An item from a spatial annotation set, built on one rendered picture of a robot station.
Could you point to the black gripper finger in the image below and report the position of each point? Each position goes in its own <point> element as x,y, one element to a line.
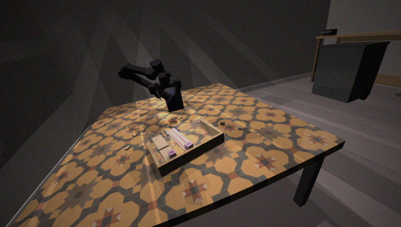
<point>176,87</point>
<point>155,92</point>

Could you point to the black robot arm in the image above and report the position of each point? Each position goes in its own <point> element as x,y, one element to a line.
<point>157,69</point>

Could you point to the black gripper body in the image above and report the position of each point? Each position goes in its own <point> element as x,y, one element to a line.
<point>164,84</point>

